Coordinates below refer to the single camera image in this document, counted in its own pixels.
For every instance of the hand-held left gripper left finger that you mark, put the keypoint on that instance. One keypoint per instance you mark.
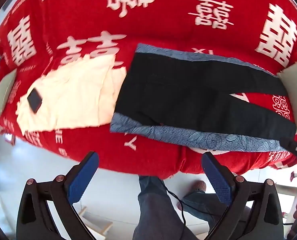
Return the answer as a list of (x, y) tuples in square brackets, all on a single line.
[(83, 177)]

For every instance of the grey-white pillow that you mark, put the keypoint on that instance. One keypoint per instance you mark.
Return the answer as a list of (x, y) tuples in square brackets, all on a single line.
[(3, 92)]

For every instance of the black pants with blue trim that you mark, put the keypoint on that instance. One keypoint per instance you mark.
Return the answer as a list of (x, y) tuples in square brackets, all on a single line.
[(188, 92)]

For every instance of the pink slipper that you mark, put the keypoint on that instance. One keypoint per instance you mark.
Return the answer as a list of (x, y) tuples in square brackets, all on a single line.
[(199, 186)]

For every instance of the cream cloth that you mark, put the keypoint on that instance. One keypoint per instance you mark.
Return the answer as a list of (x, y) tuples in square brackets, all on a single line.
[(76, 92)]

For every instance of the wooden frame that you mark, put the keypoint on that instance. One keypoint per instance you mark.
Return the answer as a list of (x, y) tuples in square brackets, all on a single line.
[(98, 225)]

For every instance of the person's left leg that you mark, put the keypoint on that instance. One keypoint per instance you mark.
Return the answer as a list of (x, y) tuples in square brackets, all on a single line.
[(156, 212)]

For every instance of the red printed blanket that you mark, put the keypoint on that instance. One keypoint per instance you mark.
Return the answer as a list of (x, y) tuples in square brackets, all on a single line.
[(163, 17)]

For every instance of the white furniture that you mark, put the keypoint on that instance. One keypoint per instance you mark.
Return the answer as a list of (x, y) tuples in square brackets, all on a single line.
[(287, 185)]

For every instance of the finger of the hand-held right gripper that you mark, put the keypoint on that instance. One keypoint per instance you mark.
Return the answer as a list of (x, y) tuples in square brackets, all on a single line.
[(294, 147)]

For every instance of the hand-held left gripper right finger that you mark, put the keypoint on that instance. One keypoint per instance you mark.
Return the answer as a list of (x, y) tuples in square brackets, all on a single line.
[(217, 180)]

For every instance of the person's leg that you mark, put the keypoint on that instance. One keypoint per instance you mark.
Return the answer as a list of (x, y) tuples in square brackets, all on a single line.
[(203, 207), (156, 212)]

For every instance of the person's right leg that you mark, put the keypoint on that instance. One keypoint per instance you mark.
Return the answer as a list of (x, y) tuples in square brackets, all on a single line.
[(203, 207)]

